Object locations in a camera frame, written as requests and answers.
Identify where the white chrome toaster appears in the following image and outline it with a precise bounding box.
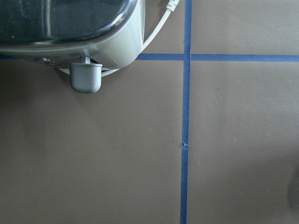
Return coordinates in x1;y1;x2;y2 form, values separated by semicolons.
0;0;145;93

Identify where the white toaster power cable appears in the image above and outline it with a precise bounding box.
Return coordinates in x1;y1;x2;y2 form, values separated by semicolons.
142;0;180;49

